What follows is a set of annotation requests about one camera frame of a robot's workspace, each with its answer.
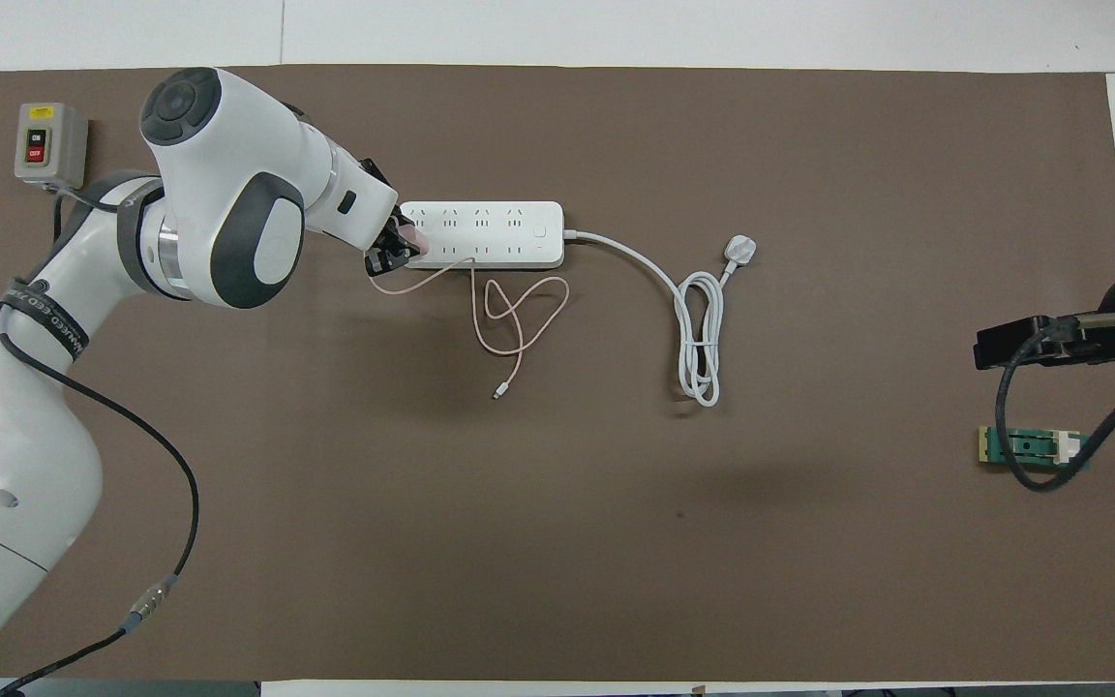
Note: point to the grey on-off switch box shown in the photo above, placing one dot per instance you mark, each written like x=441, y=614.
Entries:
x=51, y=145

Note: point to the pink charger block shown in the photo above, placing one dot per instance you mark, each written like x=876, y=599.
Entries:
x=417, y=239

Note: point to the brown table mat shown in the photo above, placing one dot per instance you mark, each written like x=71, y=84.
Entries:
x=616, y=532

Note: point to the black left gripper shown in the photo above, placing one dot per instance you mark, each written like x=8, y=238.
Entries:
x=398, y=232

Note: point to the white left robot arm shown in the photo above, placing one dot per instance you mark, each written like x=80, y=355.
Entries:
x=228, y=194

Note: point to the white power strip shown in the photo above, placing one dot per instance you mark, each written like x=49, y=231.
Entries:
x=509, y=235

